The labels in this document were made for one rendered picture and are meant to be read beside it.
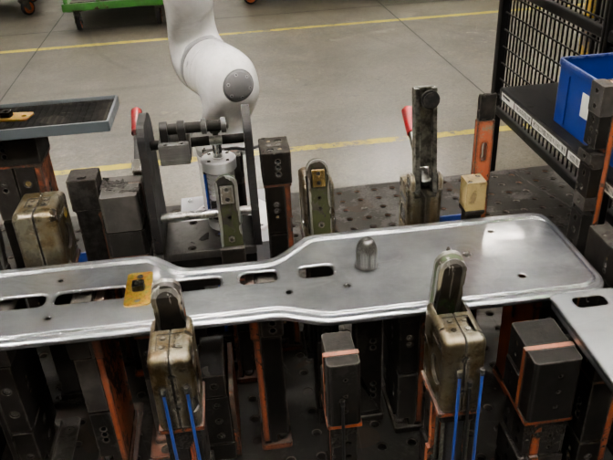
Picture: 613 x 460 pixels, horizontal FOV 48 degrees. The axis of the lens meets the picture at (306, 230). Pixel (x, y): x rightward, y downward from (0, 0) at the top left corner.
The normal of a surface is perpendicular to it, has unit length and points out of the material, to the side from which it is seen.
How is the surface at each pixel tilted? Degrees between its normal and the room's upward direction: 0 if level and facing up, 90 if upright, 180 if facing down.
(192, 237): 0
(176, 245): 0
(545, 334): 0
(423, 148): 81
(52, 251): 90
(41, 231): 90
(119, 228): 90
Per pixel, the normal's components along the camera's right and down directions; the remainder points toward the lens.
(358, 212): -0.04, -0.87
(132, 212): 0.12, 0.49
